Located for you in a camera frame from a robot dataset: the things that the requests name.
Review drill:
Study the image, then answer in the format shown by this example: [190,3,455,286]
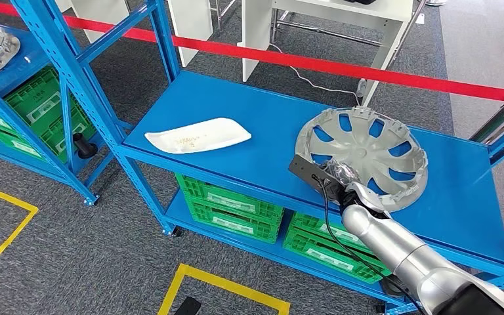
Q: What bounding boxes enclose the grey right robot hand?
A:
[324,158,364,188]

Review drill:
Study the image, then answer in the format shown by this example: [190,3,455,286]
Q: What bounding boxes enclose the blue metal shelf rack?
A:
[0,0,125,206]
[10,0,504,315]

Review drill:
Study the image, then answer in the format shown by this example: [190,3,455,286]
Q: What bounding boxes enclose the white plastic trim part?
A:
[144,117,253,155]

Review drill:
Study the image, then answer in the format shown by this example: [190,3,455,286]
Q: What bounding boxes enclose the red barrier belt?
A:
[0,0,504,103]

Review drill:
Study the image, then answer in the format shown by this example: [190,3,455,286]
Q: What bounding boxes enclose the white desk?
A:
[238,0,427,110]

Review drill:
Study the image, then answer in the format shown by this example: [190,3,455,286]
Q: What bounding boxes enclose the white board panel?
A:
[167,0,215,68]
[56,0,131,43]

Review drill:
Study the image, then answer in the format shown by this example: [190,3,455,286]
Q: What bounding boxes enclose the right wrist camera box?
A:
[287,154,344,201]

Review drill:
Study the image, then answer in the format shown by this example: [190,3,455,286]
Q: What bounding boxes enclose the white power cable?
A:
[269,42,368,108]

